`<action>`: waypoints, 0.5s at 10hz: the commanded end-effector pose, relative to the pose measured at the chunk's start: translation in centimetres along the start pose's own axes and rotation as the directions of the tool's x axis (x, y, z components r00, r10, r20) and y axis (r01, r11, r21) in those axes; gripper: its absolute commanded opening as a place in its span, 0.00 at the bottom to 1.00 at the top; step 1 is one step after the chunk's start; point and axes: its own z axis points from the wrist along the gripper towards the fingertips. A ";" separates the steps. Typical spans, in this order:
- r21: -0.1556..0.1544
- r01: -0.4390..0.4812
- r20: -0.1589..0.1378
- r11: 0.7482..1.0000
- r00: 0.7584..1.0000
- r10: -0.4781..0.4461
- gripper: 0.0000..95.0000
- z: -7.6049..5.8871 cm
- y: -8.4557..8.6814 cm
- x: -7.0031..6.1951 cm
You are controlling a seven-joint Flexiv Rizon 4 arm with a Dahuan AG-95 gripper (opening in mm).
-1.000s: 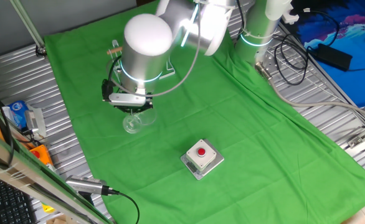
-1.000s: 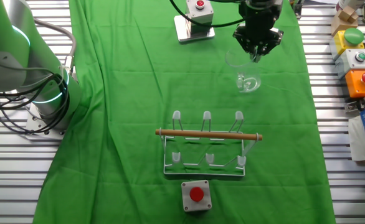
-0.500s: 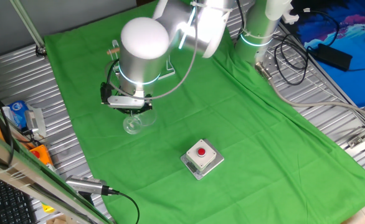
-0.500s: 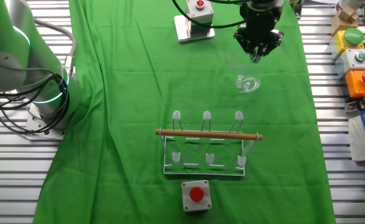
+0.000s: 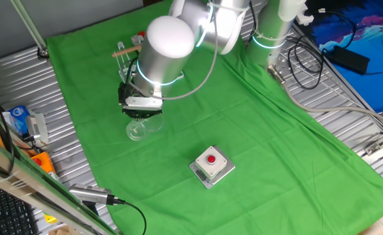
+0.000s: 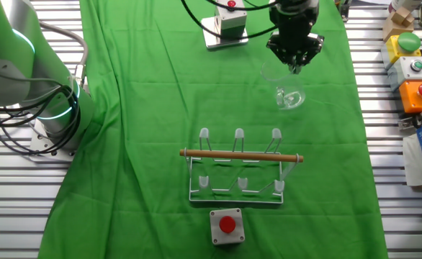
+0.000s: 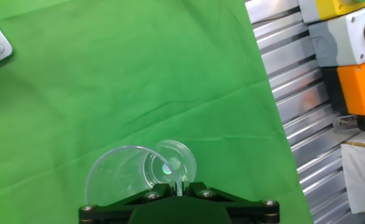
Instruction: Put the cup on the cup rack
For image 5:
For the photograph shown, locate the black camera cable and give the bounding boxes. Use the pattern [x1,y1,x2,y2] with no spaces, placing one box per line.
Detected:
[108,195,148,235]

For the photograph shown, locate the green cloth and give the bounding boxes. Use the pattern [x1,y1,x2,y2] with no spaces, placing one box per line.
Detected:
[46,0,383,235]

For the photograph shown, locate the white power plug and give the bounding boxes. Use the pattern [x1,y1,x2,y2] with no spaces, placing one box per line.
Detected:
[294,8,326,27]

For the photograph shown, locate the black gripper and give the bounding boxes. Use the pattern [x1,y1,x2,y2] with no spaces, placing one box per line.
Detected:
[122,109,163,125]

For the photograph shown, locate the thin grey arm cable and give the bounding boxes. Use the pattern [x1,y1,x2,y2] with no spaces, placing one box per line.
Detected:
[127,0,219,101]

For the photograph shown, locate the ribbed silver camera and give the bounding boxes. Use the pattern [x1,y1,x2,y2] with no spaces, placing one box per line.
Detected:
[25,114,44,142]

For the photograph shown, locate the black power adapter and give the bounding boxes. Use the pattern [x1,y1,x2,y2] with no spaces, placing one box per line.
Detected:
[331,44,371,76]

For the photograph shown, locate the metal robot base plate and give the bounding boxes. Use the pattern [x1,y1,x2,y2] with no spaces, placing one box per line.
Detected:
[268,48,299,87]

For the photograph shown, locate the silver depth camera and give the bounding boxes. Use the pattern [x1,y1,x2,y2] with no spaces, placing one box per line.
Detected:
[68,183,115,206]

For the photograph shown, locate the clear glass cup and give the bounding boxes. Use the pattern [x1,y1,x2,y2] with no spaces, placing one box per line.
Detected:
[125,114,165,142]

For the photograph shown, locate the wooden blocks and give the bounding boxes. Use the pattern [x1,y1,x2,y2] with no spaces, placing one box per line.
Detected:
[47,225,73,235]

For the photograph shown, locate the aluminium frame bar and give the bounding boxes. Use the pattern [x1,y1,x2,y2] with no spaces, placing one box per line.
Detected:
[363,97,383,157]
[0,130,122,235]
[10,0,51,62]

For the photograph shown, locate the black keyboard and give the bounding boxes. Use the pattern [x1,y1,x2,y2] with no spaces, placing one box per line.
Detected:
[0,182,39,235]

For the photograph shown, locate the blue patterned mat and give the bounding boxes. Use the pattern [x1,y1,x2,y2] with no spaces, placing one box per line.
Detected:
[305,0,383,114]

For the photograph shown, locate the orange box red button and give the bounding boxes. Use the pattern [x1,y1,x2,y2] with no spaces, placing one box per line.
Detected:
[30,151,58,175]

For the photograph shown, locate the black adapter cable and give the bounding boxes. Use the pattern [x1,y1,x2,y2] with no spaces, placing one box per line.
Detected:
[318,9,383,76]

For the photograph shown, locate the black camera stand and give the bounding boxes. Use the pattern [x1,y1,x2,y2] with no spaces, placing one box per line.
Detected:
[82,200,101,218]

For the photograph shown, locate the thick grey cable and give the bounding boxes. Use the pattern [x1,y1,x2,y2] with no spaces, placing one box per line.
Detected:
[267,64,383,131]

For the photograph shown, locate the grey box small red button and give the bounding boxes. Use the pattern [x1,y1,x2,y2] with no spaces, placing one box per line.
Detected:
[194,146,228,180]

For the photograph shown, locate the black cable loop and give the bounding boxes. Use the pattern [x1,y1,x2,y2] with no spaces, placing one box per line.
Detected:
[287,35,325,91]

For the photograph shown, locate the blue tissue pack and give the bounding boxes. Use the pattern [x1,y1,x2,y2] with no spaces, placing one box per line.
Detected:
[8,104,31,136]

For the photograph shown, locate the white wire cup rack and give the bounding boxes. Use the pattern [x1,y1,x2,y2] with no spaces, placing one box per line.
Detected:
[112,41,185,84]

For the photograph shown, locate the grey box large red button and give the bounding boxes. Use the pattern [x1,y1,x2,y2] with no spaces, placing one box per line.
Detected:
[131,31,146,46]

